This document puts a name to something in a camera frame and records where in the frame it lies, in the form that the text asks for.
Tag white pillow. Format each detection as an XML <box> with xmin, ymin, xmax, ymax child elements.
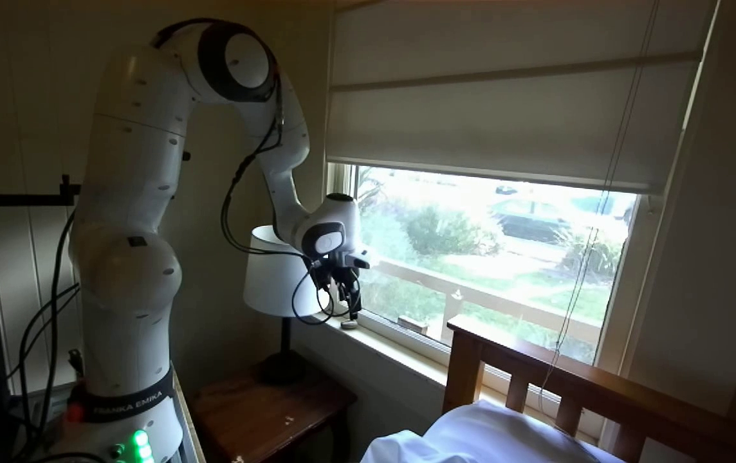
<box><xmin>361</xmin><ymin>403</ymin><xmax>622</xmax><ymax>463</ymax></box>

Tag wooden bed headboard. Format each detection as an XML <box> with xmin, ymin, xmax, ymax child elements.
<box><xmin>443</xmin><ymin>319</ymin><xmax>736</xmax><ymax>463</ymax></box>

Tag window frame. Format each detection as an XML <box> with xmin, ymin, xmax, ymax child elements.
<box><xmin>327</xmin><ymin>163</ymin><xmax>647</xmax><ymax>370</ymax></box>

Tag white lamp shade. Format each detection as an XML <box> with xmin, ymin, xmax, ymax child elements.
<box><xmin>243</xmin><ymin>225</ymin><xmax>322</xmax><ymax>316</ymax></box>

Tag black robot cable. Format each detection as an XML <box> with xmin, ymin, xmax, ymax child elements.
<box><xmin>148</xmin><ymin>19</ymin><xmax>336</xmax><ymax>329</ymax></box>

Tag beige roller blind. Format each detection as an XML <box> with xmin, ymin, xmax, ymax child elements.
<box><xmin>327</xmin><ymin>0</ymin><xmax>717</xmax><ymax>193</ymax></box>

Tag wooden nightstand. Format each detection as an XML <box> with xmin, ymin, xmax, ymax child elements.
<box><xmin>192</xmin><ymin>370</ymin><xmax>354</xmax><ymax>463</ymax></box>

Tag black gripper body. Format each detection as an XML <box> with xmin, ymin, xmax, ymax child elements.
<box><xmin>308</xmin><ymin>253</ymin><xmax>370</xmax><ymax>307</ymax></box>

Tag robot base with lights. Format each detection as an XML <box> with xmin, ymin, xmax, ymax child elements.
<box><xmin>47</xmin><ymin>386</ymin><xmax>186</xmax><ymax>463</ymax></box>

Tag black lamp base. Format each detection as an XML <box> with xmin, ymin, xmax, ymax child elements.
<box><xmin>256</xmin><ymin>316</ymin><xmax>305</xmax><ymax>386</ymax></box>

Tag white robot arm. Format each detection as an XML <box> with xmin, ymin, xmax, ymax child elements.
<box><xmin>49</xmin><ymin>19</ymin><xmax>364</xmax><ymax>463</ymax></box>

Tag blind pull cord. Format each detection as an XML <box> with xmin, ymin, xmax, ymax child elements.
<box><xmin>545</xmin><ymin>0</ymin><xmax>660</xmax><ymax>363</ymax></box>

